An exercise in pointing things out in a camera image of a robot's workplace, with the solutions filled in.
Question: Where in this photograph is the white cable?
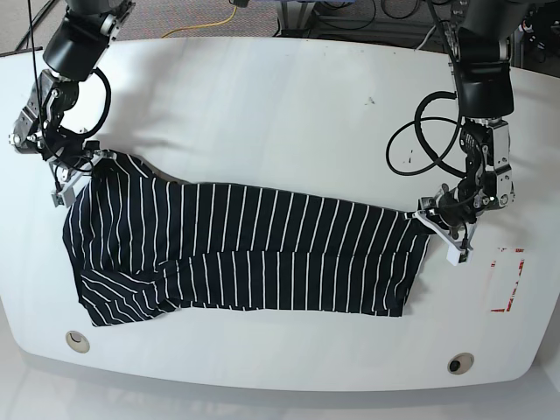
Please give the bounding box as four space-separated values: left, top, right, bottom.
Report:
416 21 441 51

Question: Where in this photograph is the yellow cable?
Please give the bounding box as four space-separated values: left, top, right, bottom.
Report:
162 2 246 39

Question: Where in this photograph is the right table cable grommet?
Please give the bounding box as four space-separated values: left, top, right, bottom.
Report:
447 353 474 375

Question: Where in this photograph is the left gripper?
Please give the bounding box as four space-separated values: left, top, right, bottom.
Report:
404 183 482 252

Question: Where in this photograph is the aluminium frame rail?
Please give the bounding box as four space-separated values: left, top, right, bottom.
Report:
276 1 317 38

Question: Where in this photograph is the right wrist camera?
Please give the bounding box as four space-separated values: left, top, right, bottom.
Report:
52 185 76 208

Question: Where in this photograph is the red tape rectangle marking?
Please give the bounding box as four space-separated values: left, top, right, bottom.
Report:
487 248 525 313

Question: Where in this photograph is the table cable grommet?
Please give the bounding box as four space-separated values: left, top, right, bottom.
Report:
65 331 90 354
447 353 474 375

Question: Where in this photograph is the left table cable grommet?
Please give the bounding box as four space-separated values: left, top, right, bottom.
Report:
65 331 90 354

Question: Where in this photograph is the black white striped t-shirt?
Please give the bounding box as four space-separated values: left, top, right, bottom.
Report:
63 153 430 326

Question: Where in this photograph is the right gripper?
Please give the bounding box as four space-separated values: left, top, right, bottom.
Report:
43 138 116 195

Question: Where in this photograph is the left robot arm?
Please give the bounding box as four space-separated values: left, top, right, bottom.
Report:
390 1 530 265

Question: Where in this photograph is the white power strip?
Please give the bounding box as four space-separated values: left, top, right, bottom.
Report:
518 19 535 34

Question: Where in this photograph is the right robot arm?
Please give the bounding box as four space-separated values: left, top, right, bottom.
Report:
9 1 136 205

